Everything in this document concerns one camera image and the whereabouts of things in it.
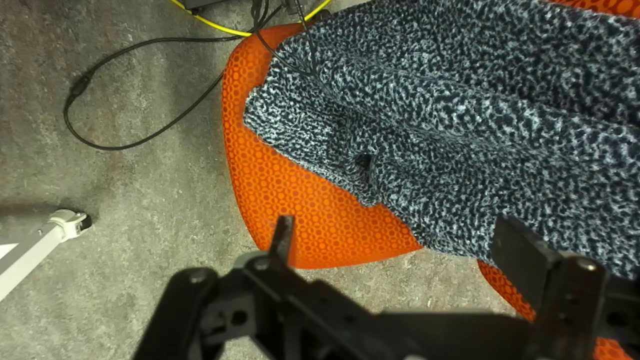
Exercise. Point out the white table leg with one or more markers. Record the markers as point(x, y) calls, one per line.
point(21, 258)

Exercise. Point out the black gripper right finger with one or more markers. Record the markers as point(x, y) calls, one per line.
point(524, 258)

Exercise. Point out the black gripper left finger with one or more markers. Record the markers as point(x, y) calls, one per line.
point(282, 239)

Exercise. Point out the grey speckled knit blanket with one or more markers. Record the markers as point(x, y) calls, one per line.
point(466, 120)

